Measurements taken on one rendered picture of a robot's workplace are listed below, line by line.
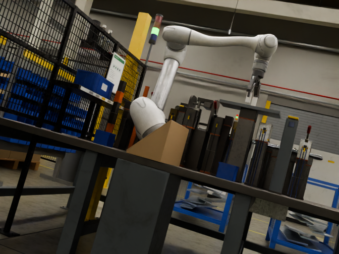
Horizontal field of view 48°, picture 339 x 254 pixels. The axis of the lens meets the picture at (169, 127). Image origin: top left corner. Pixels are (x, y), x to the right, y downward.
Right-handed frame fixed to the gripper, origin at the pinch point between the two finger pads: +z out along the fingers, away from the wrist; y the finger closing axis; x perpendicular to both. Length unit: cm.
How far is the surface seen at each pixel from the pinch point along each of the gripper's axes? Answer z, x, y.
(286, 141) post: 19.4, -26.7, 0.4
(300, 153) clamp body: 23.1, -32.5, 17.5
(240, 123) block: 14.9, 1.2, -5.0
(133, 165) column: 55, 32, -58
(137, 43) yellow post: -49, 140, 50
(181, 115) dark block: 16.5, 45.1, -0.6
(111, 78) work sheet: -4, 128, 16
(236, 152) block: 32.7, -0.8, -4.6
